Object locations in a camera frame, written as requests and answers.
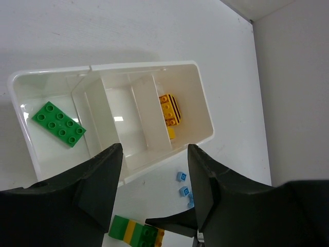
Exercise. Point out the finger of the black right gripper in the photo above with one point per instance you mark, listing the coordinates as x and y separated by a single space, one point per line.
183 223

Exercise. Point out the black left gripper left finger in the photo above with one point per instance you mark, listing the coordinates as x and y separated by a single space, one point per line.
73 208

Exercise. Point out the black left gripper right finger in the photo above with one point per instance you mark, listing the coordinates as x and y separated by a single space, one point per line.
233 210

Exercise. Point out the green square duplo brick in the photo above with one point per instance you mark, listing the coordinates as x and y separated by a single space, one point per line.
144 236

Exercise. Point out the green duplo base plate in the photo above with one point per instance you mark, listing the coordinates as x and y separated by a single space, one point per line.
60 125

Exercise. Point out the yellow square duplo brick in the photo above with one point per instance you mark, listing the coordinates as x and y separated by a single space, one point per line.
159 238

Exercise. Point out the light blue lego middle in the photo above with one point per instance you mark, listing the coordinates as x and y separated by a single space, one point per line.
191 201

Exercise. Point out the light blue lego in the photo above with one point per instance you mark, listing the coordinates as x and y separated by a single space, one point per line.
191 201
181 176
184 191

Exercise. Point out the light blue lego upper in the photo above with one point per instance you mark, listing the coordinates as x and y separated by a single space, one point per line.
181 176

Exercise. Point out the green brick under stack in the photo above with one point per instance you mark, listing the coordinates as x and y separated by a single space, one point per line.
118 227

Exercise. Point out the small yellow duplo piece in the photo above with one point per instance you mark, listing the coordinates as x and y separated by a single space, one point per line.
171 133

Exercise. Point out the yellow striped duplo brick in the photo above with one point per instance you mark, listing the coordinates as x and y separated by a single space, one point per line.
170 110

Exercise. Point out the white divided plastic tray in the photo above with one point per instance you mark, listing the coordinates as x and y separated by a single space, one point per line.
115 103

